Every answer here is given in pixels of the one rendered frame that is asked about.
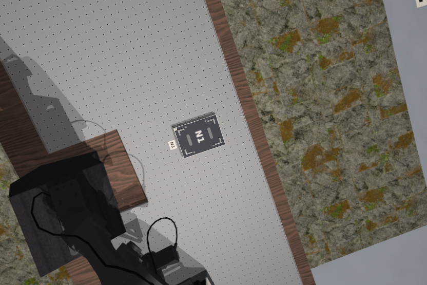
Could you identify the cream label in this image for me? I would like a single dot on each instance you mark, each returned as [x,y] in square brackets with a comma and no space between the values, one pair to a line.
[172,144]

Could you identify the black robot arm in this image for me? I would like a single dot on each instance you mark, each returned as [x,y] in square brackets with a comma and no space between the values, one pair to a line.
[76,219]

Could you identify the grey heat sealer housing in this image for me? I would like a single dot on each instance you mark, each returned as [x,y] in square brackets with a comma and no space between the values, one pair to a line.
[202,278]

